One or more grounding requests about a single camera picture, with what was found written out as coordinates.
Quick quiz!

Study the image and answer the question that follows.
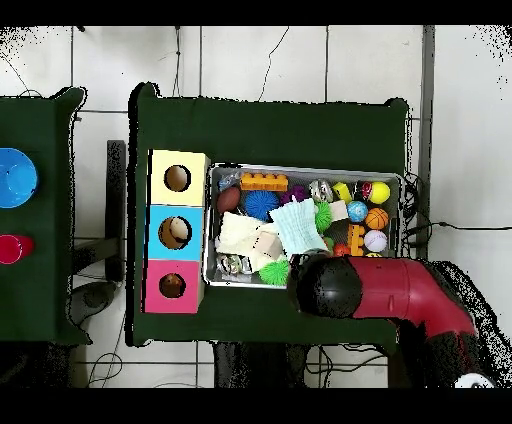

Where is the black power cable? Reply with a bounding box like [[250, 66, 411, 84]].
[[402, 220, 512, 241]]

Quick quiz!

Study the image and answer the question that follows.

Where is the blue bowl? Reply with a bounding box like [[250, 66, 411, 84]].
[[0, 147, 40, 210]]

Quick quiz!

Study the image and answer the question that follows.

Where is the green spiky rubber ball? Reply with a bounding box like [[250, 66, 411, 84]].
[[258, 259, 291, 287]]

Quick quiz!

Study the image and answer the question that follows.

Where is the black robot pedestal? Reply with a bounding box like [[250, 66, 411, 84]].
[[213, 341, 310, 388]]

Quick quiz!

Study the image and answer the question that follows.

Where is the cream cloth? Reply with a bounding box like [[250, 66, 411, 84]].
[[215, 210, 286, 272]]

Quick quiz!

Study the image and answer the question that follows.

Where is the globe print ball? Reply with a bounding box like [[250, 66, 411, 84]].
[[346, 200, 369, 224]]

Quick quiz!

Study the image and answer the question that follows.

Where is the wooden three-hole box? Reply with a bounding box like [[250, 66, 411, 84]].
[[143, 149, 212, 315]]

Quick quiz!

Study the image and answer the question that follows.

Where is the white baseball toy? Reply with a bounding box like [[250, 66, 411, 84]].
[[363, 229, 389, 254]]

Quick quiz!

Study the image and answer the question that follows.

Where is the small orange building brick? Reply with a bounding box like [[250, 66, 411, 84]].
[[346, 223, 366, 258]]

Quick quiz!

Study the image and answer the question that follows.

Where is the orange basketball toy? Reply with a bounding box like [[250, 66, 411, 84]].
[[364, 206, 390, 231]]

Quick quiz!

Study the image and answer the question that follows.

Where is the red cup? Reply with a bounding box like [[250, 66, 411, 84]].
[[0, 234, 36, 266]]

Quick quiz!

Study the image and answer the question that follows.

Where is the mint green cloth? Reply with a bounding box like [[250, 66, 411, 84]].
[[268, 197, 330, 260]]

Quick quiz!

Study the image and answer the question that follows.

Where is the dark green tablecloth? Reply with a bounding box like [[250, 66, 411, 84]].
[[0, 86, 93, 346], [126, 81, 410, 355]]

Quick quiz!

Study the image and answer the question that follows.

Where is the silver mesh bin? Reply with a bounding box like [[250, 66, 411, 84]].
[[203, 162, 405, 290]]

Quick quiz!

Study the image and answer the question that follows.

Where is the green spiky toy with eyes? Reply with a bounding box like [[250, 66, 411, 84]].
[[313, 200, 334, 234]]

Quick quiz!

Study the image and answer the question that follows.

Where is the blue spiky rubber ball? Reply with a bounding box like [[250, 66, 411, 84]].
[[243, 189, 281, 222]]

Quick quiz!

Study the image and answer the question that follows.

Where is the thin black cable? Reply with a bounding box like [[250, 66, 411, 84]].
[[257, 26, 290, 102]]

